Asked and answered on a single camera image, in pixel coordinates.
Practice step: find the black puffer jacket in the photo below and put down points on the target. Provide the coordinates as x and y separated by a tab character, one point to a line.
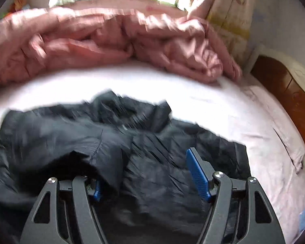
66	137

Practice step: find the pink checked quilt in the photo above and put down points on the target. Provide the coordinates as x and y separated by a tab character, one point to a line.
91	40

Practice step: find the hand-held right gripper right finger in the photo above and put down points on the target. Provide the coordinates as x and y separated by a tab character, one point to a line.
198	174

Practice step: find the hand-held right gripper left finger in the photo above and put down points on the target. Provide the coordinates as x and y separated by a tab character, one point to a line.
97	192

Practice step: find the pale pink pillow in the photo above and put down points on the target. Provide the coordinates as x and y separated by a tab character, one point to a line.
274	122

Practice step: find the wooden white-framed bed headboard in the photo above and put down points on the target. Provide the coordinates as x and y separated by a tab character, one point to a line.
289	86

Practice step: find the beige tree-print curtain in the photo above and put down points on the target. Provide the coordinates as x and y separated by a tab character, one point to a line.
231	12

